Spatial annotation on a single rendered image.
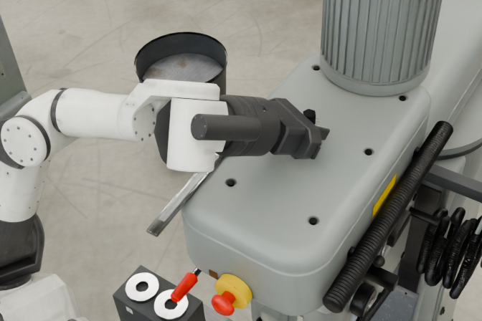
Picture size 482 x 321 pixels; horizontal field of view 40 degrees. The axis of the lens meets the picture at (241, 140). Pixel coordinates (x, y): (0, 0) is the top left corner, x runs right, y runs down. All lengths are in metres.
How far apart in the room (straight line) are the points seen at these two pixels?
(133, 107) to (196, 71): 2.59
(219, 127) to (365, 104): 0.39
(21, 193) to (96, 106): 0.23
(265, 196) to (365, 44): 0.31
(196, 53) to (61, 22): 1.62
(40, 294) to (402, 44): 0.76
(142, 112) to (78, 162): 2.93
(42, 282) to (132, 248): 2.13
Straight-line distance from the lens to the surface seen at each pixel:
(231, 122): 0.87
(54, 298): 1.27
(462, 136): 1.64
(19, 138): 1.02
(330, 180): 1.04
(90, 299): 3.27
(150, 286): 1.86
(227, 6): 4.94
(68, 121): 0.99
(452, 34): 1.60
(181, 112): 0.89
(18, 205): 1.14
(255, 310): 1.41
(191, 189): 1.02
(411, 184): 1.17
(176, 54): 3.65
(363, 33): 1.12
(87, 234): 3.50
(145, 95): 0.92
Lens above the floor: 2.65
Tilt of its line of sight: 44 degrees down
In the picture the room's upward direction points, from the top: 4 degrees counter-clockwise
